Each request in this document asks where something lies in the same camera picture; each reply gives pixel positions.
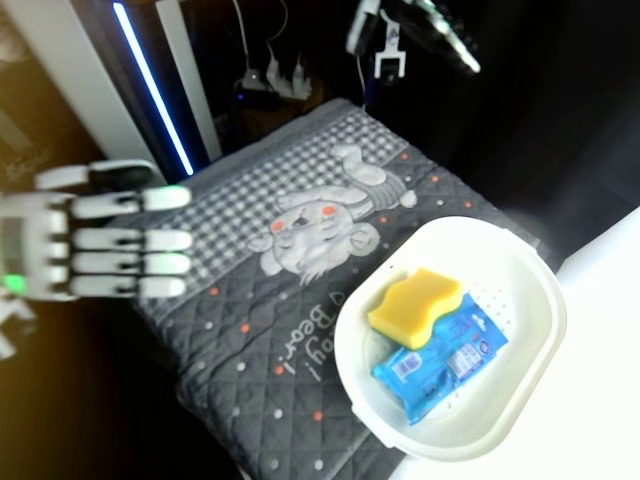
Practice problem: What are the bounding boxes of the wide white post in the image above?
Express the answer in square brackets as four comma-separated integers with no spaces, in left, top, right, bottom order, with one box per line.
[2,0,166,184]

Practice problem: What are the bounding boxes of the grey bear print quilt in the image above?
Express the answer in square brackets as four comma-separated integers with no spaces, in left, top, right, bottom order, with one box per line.
[107,97,544,480]

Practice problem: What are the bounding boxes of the white camera bracket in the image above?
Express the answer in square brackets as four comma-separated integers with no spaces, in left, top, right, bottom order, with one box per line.
[374,9,409,81]

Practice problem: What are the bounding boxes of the blue LED light strip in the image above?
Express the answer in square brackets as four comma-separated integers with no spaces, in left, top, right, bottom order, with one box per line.
[112,2,195,176]

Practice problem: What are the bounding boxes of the white plastic strainer bowl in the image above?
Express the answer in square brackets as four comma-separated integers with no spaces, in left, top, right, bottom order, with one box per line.
[333,215,569,450]

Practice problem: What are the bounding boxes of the green circuit board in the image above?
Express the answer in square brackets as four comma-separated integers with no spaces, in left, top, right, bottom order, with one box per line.
[407,0,482,74]

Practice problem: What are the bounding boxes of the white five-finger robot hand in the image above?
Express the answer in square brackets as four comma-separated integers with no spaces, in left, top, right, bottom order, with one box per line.
[0,159,194,306]

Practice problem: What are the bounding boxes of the white power cable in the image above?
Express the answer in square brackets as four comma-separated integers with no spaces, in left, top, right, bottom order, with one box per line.
[266,0,290,66]
[230,0,257,76]

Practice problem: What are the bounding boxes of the white power adapter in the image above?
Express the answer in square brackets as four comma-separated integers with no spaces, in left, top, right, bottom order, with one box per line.
[234,67,269,94]

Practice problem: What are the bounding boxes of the white power strip with plugs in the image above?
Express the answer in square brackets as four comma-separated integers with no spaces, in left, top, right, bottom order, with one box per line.
[264,52,314,99]

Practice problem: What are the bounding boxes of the white and black camera box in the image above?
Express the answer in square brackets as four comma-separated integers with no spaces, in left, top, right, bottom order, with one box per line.
[346,0,381,54]

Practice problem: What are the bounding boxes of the blue wipes packet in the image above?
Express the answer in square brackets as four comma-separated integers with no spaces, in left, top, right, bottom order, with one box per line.
[370,292,510,426]

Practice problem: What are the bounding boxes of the narrow white post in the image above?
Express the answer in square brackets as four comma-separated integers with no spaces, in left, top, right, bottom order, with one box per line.
[155,0,222,159]

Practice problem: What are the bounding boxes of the yellow sponge with green pad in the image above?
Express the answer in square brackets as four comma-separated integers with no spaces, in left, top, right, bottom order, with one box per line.
[367,267,465,351]

